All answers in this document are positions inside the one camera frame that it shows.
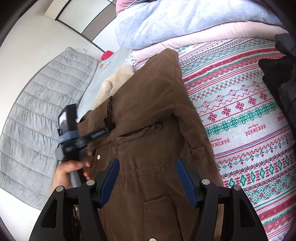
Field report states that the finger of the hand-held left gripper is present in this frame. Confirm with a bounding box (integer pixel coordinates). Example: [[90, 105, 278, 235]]
[[80, 123, 116, 149]]

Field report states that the person's left hand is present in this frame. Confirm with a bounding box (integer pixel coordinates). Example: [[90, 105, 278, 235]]
[[50, 160, 92, 195]]

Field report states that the pink pillow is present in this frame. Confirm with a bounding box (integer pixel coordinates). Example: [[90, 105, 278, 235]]
[[115, 0, 130, 14]]

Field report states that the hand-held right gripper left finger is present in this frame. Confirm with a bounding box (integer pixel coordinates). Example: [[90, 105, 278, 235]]
[[29, 158, 121, 241]]

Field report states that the light blue blanket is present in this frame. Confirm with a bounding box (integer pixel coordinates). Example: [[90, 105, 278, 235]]
[[115, 0, 285, 50]]

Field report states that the brown coat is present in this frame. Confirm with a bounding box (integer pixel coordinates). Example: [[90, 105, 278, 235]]
[[76, 48, 225, 241]]

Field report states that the black clothing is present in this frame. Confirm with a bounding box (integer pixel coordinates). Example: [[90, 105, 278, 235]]
[[258, 33, 296, 121]]

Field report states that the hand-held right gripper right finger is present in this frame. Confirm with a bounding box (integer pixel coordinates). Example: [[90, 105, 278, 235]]
[[175, 158, 270, 241]]

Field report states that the grey quilted headboard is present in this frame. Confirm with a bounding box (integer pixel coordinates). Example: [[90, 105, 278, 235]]
[[0, 46, 99, 210]]

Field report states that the patterned knit-print blanket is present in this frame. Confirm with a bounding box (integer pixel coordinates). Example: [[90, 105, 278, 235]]
[[134, 38, 296, 241]]

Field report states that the white sliding-door wardrobe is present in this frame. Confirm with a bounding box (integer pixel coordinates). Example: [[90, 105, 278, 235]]
[[54, 0, 121, 52]]

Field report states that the light pink blanket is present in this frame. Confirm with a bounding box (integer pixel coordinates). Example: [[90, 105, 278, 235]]
[[132, 22, 287, 62]]

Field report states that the white fringed cloth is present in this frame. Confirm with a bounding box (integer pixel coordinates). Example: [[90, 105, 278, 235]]
[[124, 50, 139, 65]]

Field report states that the grey plush bed cover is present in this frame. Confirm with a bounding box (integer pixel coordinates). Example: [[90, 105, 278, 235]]
[[76, 47, 132, 121]]

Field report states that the red object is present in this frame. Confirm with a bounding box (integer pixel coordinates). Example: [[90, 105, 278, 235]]
[[100, 51, 114, 62]]

